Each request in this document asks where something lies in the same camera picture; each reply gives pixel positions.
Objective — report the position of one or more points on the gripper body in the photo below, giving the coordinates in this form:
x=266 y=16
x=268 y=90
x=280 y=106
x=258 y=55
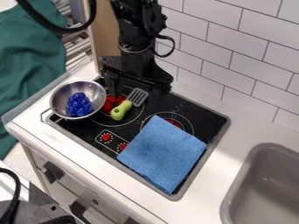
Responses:
x=136 y=68

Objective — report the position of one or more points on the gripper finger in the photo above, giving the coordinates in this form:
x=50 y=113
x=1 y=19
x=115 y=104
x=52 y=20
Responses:
x=159 y=92
x=110 y=83

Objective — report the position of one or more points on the red toy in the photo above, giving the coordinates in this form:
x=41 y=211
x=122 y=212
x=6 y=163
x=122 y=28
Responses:
x=109 y=103

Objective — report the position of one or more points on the silver pot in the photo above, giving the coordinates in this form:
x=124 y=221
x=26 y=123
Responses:
x=88 y=89

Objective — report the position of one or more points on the blue toy grapes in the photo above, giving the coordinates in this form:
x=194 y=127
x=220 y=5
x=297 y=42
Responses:
x=79 y=105

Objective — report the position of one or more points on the toy stove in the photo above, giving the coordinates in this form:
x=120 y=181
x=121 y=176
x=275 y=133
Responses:
x=202 y=121

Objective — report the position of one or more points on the blue cloth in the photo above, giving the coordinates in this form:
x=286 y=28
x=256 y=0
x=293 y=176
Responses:
x=163 y=151

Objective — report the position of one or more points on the large green cloth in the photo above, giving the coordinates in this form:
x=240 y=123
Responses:
x=27 y=58

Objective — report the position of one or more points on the toy sink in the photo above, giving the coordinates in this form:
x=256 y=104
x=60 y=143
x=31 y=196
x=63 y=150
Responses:
x=264 y=186

